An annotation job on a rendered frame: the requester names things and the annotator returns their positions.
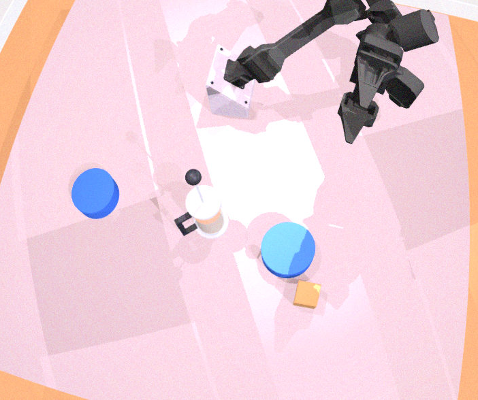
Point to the glass french press with black handle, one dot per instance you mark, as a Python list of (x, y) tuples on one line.
[(204, 206)]

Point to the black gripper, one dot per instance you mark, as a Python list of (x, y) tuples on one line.
[(377, 62)]

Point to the orange square block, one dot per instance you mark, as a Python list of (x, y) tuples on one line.
[(307, 294)]

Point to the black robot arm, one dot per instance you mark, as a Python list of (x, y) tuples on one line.
[(414, 30)]

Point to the light blue cylinder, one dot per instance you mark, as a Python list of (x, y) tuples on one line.
[(95, 193), (287, 250)]

